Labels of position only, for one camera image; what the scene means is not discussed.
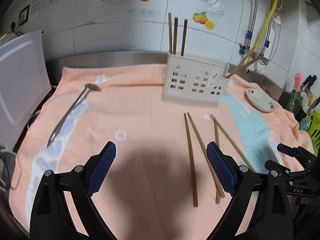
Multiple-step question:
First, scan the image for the metal slotted spoon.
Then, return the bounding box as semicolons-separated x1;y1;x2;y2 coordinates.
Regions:
47;83;101;147

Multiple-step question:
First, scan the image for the white floral ceramic dish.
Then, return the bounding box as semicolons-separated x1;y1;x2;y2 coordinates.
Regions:
245;88;276;113

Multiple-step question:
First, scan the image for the white microwave oven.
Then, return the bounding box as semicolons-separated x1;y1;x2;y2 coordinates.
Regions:
0;30;51;150

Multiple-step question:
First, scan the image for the green glass bottle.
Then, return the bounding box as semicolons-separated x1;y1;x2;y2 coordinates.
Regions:
289;90;303;114

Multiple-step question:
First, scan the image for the yellow gas hose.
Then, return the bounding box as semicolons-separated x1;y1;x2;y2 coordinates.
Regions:
246;0;280;71

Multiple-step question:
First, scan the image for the black handled knife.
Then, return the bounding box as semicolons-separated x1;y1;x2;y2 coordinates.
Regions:
300;75;317;94

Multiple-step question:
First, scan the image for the braided metal hose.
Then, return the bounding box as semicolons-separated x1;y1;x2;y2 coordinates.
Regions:
258;0;283;66

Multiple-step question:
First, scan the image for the pink bottle brush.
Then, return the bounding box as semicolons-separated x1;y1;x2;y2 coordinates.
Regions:
293;72;302;92

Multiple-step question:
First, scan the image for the peach printed towel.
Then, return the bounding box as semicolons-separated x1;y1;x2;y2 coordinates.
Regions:
9;64;312;239

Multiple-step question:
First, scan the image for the beige plastic utensil holder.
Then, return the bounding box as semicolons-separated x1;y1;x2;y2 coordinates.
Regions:
162;54;229;107

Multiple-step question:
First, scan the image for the metal water valve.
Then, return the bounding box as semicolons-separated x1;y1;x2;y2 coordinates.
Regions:
239;44;259;58

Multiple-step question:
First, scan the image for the wooden chopstick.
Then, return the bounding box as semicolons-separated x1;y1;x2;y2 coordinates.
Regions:
210;114;255;172
225;50;252;79
172;17;178;55
168;12;173;54
183;113;199;207
180;19;188;57
213;119;222;204
236;56;260;73
187;112;225;204

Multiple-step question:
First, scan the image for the wall power socket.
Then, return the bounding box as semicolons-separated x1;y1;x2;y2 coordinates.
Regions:
18;5;30;27

